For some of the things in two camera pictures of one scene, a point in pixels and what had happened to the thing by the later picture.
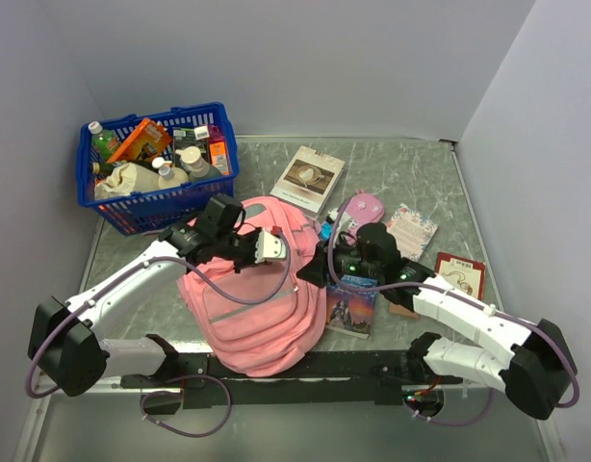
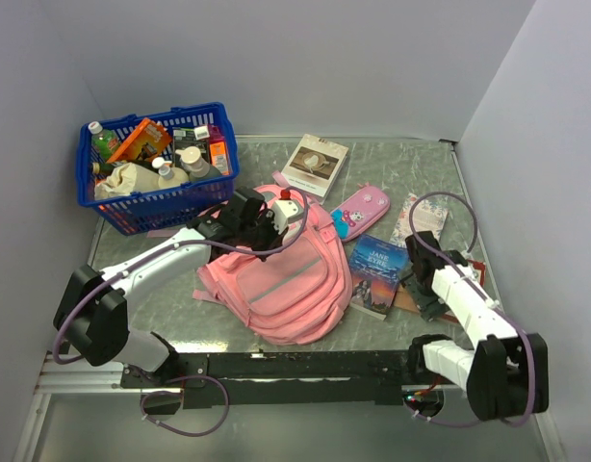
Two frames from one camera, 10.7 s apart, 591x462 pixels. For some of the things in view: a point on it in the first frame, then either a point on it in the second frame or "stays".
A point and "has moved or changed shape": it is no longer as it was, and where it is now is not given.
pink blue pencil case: x=361 y=209 has moved or changed shape
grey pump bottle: x=199 y=168 stays
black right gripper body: x=348 y=262 to x=426 y=300
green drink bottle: x=105 y=141 stays
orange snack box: x=146 y=141 stays
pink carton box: x=218 y=150 stays
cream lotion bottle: x=169 y=177 stays
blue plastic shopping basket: x=151 y=172 stays
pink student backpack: x=268 y=319 has moved or changed shape
